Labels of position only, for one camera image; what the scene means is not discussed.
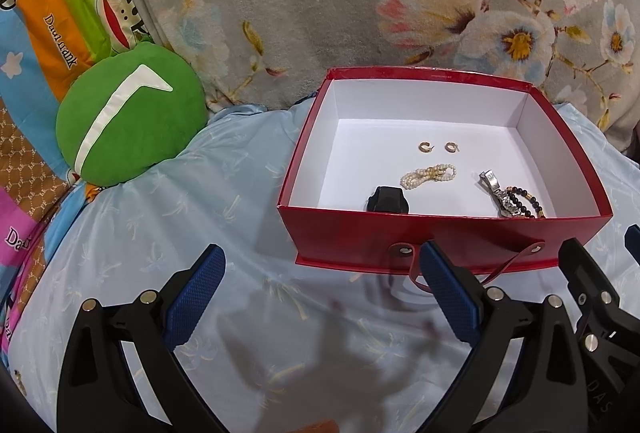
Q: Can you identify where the green round pillow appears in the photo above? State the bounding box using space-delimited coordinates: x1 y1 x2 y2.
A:
55 43 207 186

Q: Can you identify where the pearl bracelet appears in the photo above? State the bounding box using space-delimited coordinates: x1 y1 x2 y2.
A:
400 162 458 189

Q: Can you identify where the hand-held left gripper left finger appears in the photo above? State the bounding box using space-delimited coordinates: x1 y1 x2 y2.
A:
55 243 228 433

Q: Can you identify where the black bead bracelet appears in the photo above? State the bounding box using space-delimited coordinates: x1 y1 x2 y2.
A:
502 185 549 219

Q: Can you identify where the red cardboard box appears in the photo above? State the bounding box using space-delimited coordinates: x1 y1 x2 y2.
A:
277 66 614 295

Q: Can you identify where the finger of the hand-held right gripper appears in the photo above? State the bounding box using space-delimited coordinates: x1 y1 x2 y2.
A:
624 224 640 265
558 237 640 350

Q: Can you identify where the small black case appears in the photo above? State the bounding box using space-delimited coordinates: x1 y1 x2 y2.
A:
366 185 410 215

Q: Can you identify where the silver wrist watch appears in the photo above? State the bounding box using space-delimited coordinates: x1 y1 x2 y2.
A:
477 169 526 218

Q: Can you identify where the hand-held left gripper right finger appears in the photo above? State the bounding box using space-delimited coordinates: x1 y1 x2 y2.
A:
419 240 589 433

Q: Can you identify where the light blue bed sheet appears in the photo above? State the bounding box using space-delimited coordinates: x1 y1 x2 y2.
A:
10 100 640 433

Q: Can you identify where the colourful cartoon printed cloth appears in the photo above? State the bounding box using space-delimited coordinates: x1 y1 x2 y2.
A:
0 0 152 396

